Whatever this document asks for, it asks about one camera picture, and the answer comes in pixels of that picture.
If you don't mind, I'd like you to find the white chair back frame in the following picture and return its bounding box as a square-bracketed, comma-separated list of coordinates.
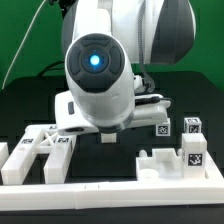
[1, 125, 76, 185]

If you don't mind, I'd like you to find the white part at left edge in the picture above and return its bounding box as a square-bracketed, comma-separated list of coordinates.
[0, 142, 9, 169]

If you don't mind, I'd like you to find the white cable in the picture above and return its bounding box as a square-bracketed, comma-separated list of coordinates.
[1, 0, 48, 90]

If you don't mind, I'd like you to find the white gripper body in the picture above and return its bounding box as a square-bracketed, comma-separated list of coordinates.
[55, 91, 171, 135]

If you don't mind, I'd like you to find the white tagged cube far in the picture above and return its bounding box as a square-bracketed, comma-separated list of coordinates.
[184, 117, 202, 133]

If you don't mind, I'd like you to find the white L-shaped border fence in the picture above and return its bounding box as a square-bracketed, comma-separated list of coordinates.
[0, 154, 224, 211]

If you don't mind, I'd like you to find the white chair seat block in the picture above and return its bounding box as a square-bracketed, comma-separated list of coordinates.
[136, 148, 182, 181]

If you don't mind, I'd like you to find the white tagged cube near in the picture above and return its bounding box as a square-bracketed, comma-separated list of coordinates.
[156, 119, 171, 136]

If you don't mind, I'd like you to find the black cable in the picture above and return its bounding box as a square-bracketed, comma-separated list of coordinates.
[35, 59, 66, 78]

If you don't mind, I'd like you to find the white tagged cube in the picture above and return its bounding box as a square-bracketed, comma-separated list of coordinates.
[156, 119, 171, 136]
[184, 117, 202, 133]

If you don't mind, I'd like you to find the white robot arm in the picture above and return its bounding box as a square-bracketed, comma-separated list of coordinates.
[55, 0, 196, 135]

